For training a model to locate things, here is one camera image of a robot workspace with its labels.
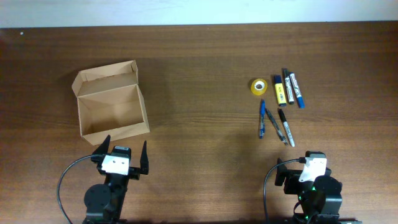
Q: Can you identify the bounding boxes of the blue ballpoint pen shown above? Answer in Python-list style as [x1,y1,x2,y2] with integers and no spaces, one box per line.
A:
[259,100,266,139]

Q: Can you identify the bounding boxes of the yellow tape roll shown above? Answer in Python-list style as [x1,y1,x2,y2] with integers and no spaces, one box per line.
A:
[251,78,267,96]

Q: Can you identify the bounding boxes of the blue whiteboard marker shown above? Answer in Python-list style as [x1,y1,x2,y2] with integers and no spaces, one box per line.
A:
[289,73,305,109]

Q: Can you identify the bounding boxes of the black ballpoint pen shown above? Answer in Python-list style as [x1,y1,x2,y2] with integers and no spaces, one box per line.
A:
[265,108,289,146]

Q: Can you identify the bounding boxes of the black whiteboard marker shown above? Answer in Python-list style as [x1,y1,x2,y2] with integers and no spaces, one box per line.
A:
[282,68,294,105]

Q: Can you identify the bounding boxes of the yellow highlighter with dark cap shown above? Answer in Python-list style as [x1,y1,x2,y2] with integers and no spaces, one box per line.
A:
[273,75,287,107]

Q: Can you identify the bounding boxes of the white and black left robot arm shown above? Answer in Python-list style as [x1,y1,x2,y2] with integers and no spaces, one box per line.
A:
[83,135,149,224]

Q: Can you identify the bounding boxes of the black permanent marker grey barrel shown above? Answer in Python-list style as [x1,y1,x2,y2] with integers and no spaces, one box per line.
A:
[278,108,295,147]

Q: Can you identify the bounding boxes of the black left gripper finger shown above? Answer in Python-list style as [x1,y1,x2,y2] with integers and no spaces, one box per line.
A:
[140,141,149,170]
[92,135,111,155]

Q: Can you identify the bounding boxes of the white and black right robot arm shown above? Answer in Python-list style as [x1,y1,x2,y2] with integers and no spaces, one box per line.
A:
[275,151,360,224]

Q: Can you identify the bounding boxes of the brown cardboard box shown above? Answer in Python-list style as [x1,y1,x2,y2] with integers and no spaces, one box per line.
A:
[72,60,150,145]

